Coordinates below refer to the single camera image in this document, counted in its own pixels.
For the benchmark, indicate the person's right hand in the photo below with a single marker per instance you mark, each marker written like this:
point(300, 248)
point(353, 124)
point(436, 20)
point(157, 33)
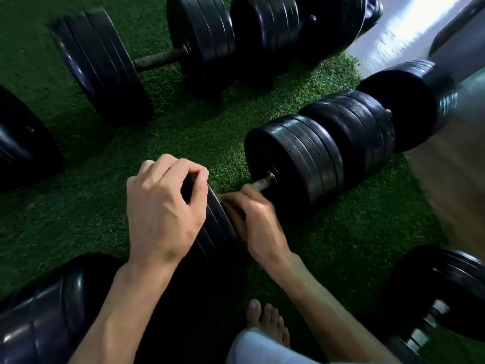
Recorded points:
point(259, 227)

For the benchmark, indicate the person's left hand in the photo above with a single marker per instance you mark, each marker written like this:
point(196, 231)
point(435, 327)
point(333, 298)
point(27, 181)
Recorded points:
point(159, 219)

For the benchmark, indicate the person's left thumb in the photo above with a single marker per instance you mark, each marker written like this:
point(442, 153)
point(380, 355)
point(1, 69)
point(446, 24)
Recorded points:
point(199, 195)

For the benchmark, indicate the person's right thumb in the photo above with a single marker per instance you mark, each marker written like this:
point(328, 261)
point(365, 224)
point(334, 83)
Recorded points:
point(232, 202)

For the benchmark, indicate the person's left forearm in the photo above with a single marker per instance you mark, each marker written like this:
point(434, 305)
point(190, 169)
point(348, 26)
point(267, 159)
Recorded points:
point(129, 310)

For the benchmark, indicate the person's right forearm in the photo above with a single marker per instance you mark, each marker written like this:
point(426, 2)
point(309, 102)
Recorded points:
point(326, 314)

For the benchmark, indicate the green artificial turf mat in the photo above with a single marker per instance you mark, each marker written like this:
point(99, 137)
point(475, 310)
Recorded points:
point(182, 125)

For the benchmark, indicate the person's bare foot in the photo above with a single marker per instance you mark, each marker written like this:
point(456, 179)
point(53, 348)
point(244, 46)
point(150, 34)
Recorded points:
point(265, 322)

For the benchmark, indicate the light grey trouser leg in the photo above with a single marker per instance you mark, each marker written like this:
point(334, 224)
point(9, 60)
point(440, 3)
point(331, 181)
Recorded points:
point(257, 350)

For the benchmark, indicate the dark grey metal frame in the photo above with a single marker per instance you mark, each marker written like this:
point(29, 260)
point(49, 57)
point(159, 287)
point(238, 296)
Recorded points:
point(464, 45)

